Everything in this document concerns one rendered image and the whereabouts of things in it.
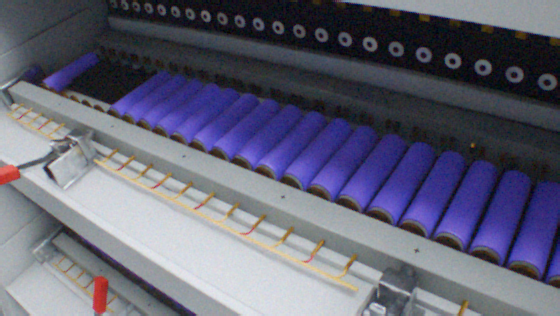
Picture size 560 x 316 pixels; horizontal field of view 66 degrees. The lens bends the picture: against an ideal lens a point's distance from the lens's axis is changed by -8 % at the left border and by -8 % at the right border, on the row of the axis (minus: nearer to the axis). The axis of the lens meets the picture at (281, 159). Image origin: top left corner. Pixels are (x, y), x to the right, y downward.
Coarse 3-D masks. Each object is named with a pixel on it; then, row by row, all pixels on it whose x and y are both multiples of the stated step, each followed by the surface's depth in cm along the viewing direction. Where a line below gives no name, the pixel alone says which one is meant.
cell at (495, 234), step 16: (512, 176) 26; (496, 192) 26; (512, 192) 25; (528, 192) 25; (496, 208) 24; (512, 208) 24; (496, 224) 23; (512, 224) 23; (480, 240) 23; (496, 240) 23; (496, 256) 22
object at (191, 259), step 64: (0, 64) 44; (64, 64) 50; (320, 64) 36; (384, 64) 33; (0, 128) 43; (64, 192) 34; (128, 192) 33; (128, 256) 31; (192, 256) 27; (256, 256) 27
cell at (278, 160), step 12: (312, 120) 33; (324, 120) 33; (300, 132) 32; (312, 132) 32; (288, 144) 31; (300, 144) 31; (264, 156) 31; (276, 156) 30; (288, 156) 30; (276, 168) 30; (276, 180) 30
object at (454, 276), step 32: (32, 96) 41; (32, 128) 40; (96, 128) 35; (128, 128) 34; (96, 160) 34; (128, 160) 33; (160, 160) 31; (192, 160) 30; (224, 192) 29; (256, 192) 27; (288, 192) 27; (256, 224) 27; (288, 224) 27; (320, 224) 25; (352, 224) 24; (384, 224) 24; (288, 256) 25; (352, 256) 24; (384, 256) 23; (416, 256) 22; (448, 256) 22; (352, 288) 23; (448, 288) 21; (480, 288) 20; (512, 288) 20; (544, 288) 20
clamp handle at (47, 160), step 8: (48, 144) 33; (56, 144) 33; (56, 152) 33; (40, 160) 33; (48, 160) 33; (0, 168) 31; (8, 168) 31; (16, 168) 31; (24, 168) 31; (32, 168) 32; (0, 176) 30; (8, 176) 30; (16, 176) 31; (0, 184) 30
